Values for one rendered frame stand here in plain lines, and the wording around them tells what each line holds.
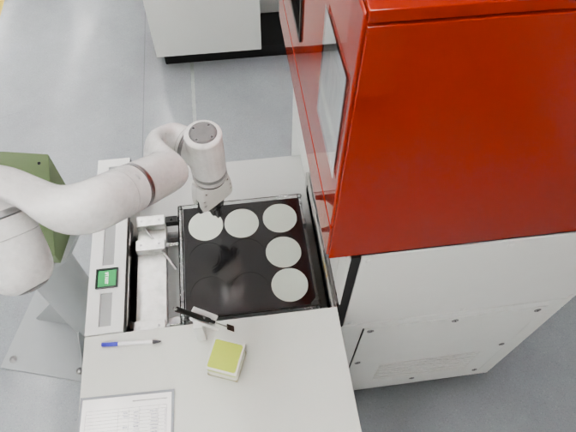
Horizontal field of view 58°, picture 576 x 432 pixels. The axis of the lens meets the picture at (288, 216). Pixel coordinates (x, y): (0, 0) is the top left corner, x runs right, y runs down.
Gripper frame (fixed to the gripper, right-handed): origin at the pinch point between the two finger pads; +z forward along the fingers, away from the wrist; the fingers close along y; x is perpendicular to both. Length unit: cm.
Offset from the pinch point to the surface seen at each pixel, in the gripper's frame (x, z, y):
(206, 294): 12.4, 11.2, 15.5
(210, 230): -2.1, 11.8, 1.8
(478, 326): 69, 32, -41
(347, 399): 58, 3, 10
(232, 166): -19.9, 20.5, -21.8
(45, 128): -163, 106, -3
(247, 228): 4.8, 11.6, -6.2
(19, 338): -63, 101, 69
